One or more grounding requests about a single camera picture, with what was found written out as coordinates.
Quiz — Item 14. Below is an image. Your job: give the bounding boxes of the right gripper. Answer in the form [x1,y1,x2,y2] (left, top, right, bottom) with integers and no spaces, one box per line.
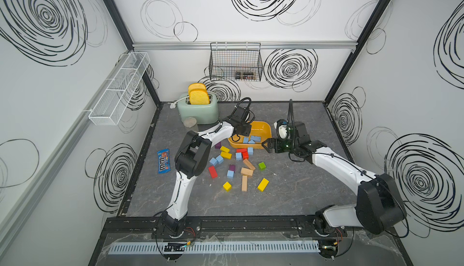
[261,137,298,154]

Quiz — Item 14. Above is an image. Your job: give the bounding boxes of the yellow plastic tub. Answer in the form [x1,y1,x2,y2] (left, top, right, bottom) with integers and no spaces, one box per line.
[227,121,272,150]

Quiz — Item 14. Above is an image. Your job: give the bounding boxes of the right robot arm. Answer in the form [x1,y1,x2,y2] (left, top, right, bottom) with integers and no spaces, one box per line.
[262,119,407,235]

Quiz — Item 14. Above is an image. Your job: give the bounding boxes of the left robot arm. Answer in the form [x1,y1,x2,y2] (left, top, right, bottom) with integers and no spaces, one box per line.
[159,104,254,237]

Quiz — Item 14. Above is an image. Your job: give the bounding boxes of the green cube block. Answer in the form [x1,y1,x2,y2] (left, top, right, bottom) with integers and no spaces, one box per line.
[259,162,267,171]

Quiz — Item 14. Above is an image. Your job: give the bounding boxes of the red block by tub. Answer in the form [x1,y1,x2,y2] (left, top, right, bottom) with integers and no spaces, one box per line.
[236,148,249,160]

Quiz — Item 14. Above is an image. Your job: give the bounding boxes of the wooden block slanted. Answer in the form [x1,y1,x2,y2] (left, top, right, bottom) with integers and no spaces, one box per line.
[243,159,256,171]

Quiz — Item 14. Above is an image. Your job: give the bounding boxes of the mint green toaster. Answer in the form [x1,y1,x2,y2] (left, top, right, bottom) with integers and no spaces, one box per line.
[176,92,219,125]

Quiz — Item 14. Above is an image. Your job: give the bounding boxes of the wooden block middle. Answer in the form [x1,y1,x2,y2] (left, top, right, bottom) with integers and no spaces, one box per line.
[240,168,254,177]

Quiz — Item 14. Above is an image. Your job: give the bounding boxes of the yellow long block front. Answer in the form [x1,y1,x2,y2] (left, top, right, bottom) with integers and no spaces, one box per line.
[257,178,269,192]

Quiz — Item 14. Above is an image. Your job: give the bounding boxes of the long wooden block upright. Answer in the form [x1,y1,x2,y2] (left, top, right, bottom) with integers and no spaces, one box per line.
[241,175,248,192]

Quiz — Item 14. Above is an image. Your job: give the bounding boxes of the items in black basket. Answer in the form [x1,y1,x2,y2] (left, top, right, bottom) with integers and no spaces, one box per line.
[234,71,259,81]

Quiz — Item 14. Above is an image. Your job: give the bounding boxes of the blue block pair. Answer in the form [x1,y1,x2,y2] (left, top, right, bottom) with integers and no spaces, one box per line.
[209,157,218,166]
[216,155,224,164]

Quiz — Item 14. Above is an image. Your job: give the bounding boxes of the front yellow bread slice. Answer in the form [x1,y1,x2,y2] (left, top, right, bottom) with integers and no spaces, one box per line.
[188,88,210,105]

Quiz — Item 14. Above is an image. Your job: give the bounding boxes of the yellow bread slice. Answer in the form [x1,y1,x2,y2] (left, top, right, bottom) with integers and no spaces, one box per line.
[188,83,207,97]
[188,88,210,105]

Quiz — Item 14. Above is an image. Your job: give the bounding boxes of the glass jar with rice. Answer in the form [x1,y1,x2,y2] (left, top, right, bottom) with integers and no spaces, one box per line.
[182,117,199,133]

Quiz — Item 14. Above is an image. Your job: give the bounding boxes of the rear yellow bread slice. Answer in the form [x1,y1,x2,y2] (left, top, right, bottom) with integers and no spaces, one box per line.
[188,83,207,97]

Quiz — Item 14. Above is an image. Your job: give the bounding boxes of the yellow cube block front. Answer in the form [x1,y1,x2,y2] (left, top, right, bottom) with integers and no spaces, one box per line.
[223,182,232,192]

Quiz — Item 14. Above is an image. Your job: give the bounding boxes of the blue candy packet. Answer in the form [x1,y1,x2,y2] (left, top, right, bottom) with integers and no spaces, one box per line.
[157,148,171,174]

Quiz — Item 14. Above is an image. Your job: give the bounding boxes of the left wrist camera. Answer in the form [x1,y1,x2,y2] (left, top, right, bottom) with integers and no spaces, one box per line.
[233,97,255,123]

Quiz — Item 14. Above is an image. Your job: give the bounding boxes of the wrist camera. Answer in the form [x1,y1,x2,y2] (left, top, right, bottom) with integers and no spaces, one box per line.
[274,119,290,140]
[233,97,255,123]

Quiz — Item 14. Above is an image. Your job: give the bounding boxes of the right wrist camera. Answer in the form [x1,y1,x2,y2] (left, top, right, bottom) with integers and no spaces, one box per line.
[274,119,290,140]

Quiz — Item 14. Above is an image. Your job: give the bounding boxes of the black wire wall basket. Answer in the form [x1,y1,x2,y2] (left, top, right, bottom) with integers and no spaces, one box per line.
[209,42,263,82]

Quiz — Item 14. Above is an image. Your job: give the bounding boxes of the white slotted cable duct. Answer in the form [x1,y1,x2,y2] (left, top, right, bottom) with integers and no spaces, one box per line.
[108,240,320,255]

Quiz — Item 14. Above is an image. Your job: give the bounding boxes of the white wire wall shelf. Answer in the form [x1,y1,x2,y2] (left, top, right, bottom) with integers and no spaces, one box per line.
[89,52,150,126]

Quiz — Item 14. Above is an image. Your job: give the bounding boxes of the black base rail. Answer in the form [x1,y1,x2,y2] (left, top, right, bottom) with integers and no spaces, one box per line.
[95,213,394,243]

